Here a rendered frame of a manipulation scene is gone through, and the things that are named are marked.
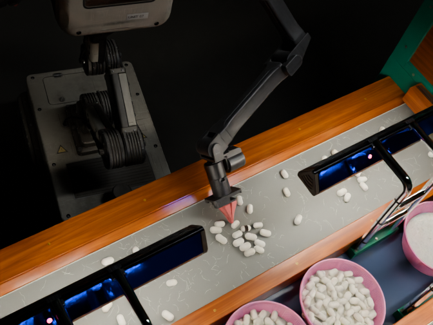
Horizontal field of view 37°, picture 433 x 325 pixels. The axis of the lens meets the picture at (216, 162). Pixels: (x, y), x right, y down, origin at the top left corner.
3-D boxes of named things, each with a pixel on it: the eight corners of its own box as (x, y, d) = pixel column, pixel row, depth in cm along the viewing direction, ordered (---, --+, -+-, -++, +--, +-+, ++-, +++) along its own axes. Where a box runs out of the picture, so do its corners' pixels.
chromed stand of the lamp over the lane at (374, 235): (316, 213, 220) (366, 138, 183) (359, 189, 228) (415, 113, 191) (350, 259, 213) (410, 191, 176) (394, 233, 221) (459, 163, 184)
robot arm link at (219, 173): (199, 162, 198) (209, 163, 194) (217, 153, 202) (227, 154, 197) (205, 182, 200) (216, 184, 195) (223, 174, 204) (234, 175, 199)
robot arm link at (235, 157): (194, 141, 198) (211, 146, 191) (225, 128, 203) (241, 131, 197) (203, 177, 202) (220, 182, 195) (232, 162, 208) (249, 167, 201)
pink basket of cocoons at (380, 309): (274, 316, 197) (283, 305, 189) (317, 254, 212) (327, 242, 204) (348, 372, 192) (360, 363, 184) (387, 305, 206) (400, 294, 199)
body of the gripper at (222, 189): (243, 193, 200) (236, 171, 198) (215, 207, 196) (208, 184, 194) (232, 191, 206) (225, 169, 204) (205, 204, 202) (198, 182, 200)
